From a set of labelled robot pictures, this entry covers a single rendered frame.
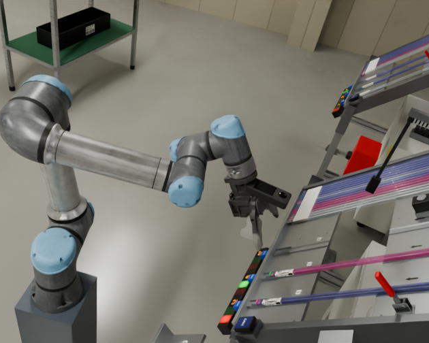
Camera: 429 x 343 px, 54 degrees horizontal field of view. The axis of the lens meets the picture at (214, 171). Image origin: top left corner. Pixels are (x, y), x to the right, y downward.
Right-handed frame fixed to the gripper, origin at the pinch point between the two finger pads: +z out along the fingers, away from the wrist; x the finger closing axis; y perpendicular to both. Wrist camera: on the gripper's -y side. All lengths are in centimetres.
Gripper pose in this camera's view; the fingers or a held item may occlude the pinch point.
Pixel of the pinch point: (270, 234)
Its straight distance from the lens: 119.1
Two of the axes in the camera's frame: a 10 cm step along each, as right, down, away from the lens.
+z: 3.2, 8.5, 4.2
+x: -4.3, 5.2, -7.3
